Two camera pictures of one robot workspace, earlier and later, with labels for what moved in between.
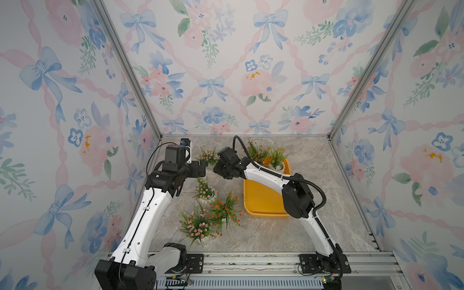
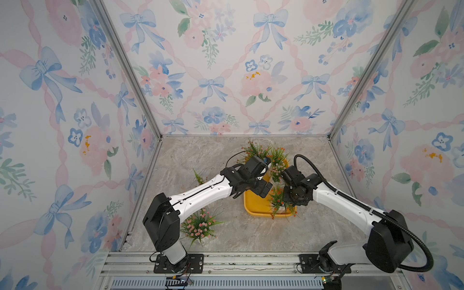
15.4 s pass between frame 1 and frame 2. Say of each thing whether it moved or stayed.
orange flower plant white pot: stayed
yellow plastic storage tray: stayed
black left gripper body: moved
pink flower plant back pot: moved
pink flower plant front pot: stayed
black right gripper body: moved
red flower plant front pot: moved
